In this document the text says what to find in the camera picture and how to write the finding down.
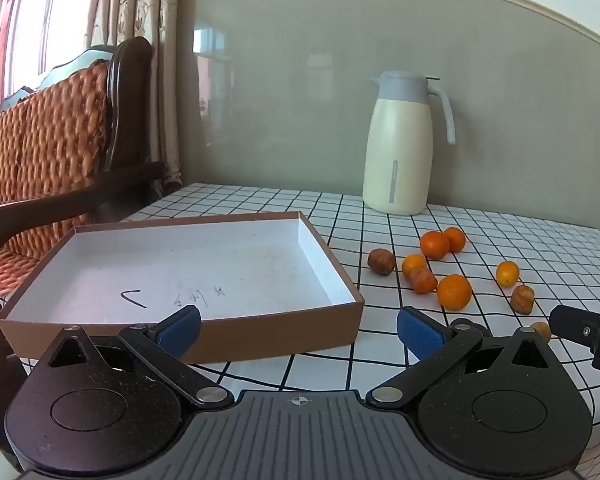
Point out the white checkered tablecloth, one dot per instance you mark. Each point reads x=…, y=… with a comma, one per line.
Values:
x=330, y=220

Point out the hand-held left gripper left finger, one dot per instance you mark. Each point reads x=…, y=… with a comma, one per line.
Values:
x=180, y=332

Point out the brown cardboard box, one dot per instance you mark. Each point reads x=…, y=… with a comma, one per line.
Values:
x=180, y=260

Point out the large orange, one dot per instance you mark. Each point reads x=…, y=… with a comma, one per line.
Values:
x=454, y=291

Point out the cream thermos jug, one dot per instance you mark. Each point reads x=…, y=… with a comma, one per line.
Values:
x=397, y=160

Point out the wooden sofa with orange cushions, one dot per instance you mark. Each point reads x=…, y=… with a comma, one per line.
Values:
x=55, y=135

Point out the beige embroidered curtain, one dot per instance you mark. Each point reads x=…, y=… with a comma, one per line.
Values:
x=165, y=60

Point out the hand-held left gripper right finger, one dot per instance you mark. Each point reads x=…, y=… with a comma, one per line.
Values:
x=420, y=332

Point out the brown pastry piece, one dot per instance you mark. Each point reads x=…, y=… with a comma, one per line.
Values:
x=522, y=299
x=381, y=262
x=424, y=281

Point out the window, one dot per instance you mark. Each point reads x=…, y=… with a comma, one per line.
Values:
x=65, y=20

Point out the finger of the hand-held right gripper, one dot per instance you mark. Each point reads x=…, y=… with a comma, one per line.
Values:
x=572, y=322

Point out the small yellowish orange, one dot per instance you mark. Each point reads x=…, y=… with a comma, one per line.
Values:
x=507, y=273

